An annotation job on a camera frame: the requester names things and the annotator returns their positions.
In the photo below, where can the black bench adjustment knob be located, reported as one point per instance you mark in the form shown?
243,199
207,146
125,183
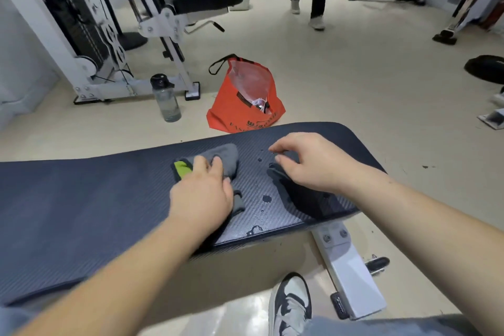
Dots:
378,265

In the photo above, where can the white metal bench frame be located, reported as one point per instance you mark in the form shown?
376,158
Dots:
350,272

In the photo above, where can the person's left hand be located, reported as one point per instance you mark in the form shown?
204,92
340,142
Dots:
200,200

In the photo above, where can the black round disc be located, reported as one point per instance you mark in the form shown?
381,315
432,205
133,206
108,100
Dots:
486,68

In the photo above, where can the black textured bench pad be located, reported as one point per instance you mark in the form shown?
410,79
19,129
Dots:
78,209

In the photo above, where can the person's right hand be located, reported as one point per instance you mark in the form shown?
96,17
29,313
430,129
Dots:
315,162

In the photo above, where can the grey cloth with green tag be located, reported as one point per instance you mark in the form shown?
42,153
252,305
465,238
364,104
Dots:
226,156

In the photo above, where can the orange fabric bag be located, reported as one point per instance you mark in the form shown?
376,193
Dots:
224,111

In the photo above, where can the white machine foot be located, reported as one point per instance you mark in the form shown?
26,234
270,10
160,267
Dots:
494,117

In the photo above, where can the person's right thumb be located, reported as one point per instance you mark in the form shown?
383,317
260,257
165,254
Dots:
286,163

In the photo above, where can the black and white sneaker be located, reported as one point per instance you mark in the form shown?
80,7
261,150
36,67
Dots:
290,304

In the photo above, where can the clear water bottle black lid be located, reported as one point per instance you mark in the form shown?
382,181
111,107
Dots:
167,101

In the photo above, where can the person's right forearm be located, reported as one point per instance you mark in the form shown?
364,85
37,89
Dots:
425,237

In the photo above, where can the black round floor base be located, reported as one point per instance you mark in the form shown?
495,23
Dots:
133,40

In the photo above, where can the person's left forearm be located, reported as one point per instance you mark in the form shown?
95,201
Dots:
126,276

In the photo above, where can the clear plastic bag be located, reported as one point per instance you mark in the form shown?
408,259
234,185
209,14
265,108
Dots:
250,79

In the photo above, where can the person's left thumb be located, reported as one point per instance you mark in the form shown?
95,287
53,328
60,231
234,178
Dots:
228,187

